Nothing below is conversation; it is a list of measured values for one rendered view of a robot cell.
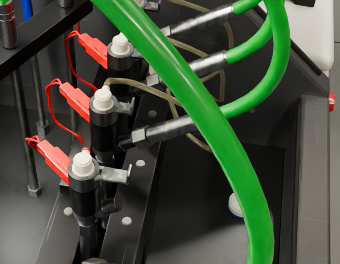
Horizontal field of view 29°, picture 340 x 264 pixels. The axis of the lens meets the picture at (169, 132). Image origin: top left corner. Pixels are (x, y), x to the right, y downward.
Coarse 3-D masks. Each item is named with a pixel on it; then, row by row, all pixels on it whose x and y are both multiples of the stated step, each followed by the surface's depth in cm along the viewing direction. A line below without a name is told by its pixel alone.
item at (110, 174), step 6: (102, 168) 58; (108, 168) 58; (114, 168) 58; (102, 174) 58; (108, 174) 58; (114, 174) 58; (120, 174) 58; (126, 174) 58; (96, 180) 57; (108, 180) 58; (114, 180) 58; (120, 180) 58
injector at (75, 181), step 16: (80, 192) 58; (96, 192) 59; (80, 208) 60; (96, 208) 61; (112, 208) 61; (80, 224) 64; (96, 224) 64; (80, 240) 66; (96, 240) 67; (96, 256) 69
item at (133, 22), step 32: (96, 0) 29; (128, 0) 29; (128, 32) 29; (160, 32) 30; (160, 64) 30; (192, 96) 30; (224, 128) 31; (224, 160) 31; (256, 192) 32; (256, 224) 33; (256, 256) 35
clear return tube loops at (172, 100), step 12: (168, 0) 76; (180, 0) 76; (204, 12) 76; (228, 24) 77; (228, 36) 79; (192, 48) 72; (216, 72) 84; (108, 84) 63; (132, 84) 66; (144, 84) 66; (168, 96) 67; (204, 144) 74
